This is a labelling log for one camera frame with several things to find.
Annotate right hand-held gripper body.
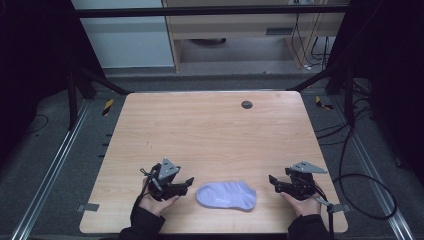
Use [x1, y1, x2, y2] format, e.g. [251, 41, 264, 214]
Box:
[284, 161, 329, 201]

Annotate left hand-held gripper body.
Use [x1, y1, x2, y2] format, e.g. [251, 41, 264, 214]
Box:
[139, 157, 184, 202]

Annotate lavender ankle sock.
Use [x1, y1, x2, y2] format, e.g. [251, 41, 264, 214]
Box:
[195, 180, 257, 212]

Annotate person's right hand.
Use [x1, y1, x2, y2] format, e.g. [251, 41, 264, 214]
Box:
[279, 191, 323, 218]

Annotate person's left hand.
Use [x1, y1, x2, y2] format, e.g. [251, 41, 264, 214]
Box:
[138, 179, 181, 218]

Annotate grey tape strip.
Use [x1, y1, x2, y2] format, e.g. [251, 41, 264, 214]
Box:
[75, 202, 100, 213]
[326, 203, 352, 214]

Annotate yellow black hazard tape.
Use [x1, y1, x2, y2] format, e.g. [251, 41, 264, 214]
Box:
[314, 95, 334, 111]
[101, 98, 115, 117]

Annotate black metal stand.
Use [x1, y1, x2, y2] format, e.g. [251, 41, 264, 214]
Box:
[286, 63, 356, 128]
[66, 63, 135, 132]

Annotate white cabinet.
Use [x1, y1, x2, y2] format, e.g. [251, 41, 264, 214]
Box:
[70, 0, 176, 70]

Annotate black curtain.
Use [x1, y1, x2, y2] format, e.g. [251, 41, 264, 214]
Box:
[0, 0, 105, 168]
[328, 0, 424, 188]

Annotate wooden office desk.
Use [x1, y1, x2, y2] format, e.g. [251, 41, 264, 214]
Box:
[162, 0, 351, 73]

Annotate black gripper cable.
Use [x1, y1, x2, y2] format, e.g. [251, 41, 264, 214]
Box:
[313, 181, 336, 240]

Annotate black looped floor cable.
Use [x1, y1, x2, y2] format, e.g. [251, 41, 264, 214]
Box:
[331, 126, 398, 221]

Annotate black floor cable bundle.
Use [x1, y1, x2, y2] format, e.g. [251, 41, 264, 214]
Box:
[314, 105, 375, 147]

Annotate aluminium floor rail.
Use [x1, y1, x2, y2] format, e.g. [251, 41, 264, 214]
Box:
[9, 99, 92, 240]
[329, 95, 416, 240]

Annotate thin black floor cable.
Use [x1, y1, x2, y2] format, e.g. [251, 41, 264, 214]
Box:
[23, 113, 50, 136]

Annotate hanging desk cables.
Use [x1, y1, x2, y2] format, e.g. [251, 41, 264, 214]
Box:
[289, 12, 332, 72]

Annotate black horizontal frame bar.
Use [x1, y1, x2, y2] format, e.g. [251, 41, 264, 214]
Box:
[71, 5, 350, 19]

